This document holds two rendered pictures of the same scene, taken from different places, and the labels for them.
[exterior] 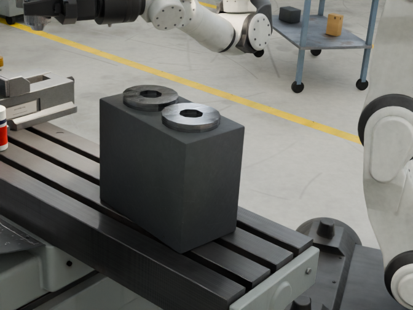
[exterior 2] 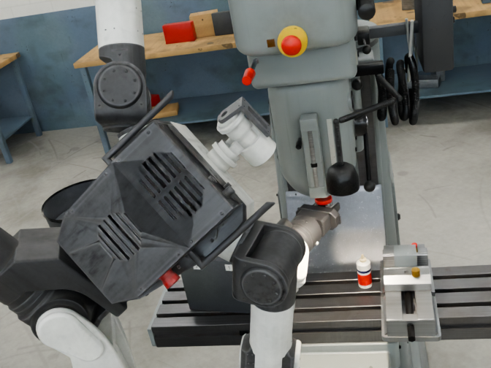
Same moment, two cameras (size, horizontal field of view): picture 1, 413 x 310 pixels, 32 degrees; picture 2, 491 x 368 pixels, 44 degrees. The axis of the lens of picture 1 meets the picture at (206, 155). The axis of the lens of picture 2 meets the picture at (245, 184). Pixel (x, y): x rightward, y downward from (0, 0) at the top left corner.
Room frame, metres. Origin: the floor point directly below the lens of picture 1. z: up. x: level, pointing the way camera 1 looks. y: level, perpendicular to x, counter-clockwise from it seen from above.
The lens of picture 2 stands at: (2.47, -0.46, 2.07)
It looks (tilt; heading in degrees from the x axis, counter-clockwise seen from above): 27 degrees down; 156
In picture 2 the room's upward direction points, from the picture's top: 11 degrees counter-clockwise
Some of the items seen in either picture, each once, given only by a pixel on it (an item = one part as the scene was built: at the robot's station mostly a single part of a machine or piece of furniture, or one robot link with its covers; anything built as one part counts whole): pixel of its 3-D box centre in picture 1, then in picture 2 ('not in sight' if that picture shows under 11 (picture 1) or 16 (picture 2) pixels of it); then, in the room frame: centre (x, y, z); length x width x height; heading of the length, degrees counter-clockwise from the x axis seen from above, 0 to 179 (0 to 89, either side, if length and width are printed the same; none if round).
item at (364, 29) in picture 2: not in sight; (362, 40); (1.27, 0.46, 1.66); 0.12 x 0.04 x 0.04; 142
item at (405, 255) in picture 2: not in sight; (405, 258); (1.36, 0.48, 1.05); 0.06 x 0.05 x 0.06; 50
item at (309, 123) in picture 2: not in sight; (313, 156); (1.32, 0.25, 1.45); 0.04 x 0.04 x 0.21; 52
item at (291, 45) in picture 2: not in sight; (291, 44); (1.44, 0.16, 1.76); 0.04 x 0.03 x 0.04; 52
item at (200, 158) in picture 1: (168, 160); (223, 272); (1.04, 0.06, 1.04); 0.22 x 0.12 x 0.20; 43
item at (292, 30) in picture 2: not in sight; (292, 41); (1.42, 0.17, 1.76); 0.06 x 0.02 x 0.06; 52
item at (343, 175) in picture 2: not in sight; (342, 176); (1.47, 0.22, 1.45); 0.07 x 0.07 x 0.06
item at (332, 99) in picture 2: not in sight; (315, 128); (1.23, 0.32, 1.47); 0.21 x 0.19 x 0.32; 52
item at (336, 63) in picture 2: not in sight; (305, 43); (1.20, 0.34, 1.68); 0.34 x 0.24 x 0.10; 142
